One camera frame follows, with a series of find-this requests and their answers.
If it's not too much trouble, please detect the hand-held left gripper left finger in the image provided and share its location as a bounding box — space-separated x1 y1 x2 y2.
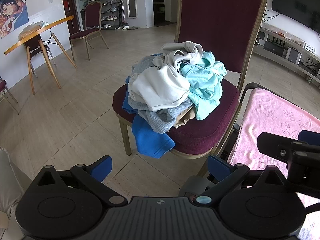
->
32 155 128 205

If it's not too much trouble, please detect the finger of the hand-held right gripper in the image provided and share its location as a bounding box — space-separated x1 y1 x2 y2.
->
257 131 320 197
298 129 320 145

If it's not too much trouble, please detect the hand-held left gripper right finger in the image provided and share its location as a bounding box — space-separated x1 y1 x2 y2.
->
195 154 291 207

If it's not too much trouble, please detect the teal t-shirt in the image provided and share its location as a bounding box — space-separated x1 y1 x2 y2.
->
179 51 227 120

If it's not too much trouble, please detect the pink printed blanket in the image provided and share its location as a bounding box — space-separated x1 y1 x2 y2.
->
227 88 320 220

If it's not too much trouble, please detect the blue shirt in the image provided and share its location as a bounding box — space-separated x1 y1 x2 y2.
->
122 53 176 159

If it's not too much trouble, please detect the tan garment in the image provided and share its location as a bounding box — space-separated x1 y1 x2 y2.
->
172 104 197 128

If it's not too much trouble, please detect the light blue waffle-knit garment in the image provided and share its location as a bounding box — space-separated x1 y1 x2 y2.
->
128 55 187 133

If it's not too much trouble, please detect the small silver speaker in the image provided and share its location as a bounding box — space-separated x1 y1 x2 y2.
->
285 47 302 65

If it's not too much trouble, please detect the grey TV stand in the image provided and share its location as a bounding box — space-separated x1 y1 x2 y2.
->
252 21 320 88

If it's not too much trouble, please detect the white hoodie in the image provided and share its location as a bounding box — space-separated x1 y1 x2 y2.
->
127 41 213 112

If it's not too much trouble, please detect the maroon banquet chair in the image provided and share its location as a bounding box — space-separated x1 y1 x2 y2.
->
69 1 110 61
112 0 267 179
0 76 20 115

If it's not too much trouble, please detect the black chair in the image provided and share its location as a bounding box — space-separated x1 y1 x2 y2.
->
24 34 57 78

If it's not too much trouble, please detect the wooden table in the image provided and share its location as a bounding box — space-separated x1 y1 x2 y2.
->
4 15 77 95

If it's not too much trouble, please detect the metal shoe rack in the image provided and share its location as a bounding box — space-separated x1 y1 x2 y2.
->
96 0 125 30

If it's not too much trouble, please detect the plastic bag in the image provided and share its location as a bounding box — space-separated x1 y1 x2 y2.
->
17 22 50 40

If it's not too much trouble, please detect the brown door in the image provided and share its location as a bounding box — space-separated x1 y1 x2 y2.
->
61 0 82 34

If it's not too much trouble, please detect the anime wall poster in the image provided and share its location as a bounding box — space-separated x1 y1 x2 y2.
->
0 0 30 39

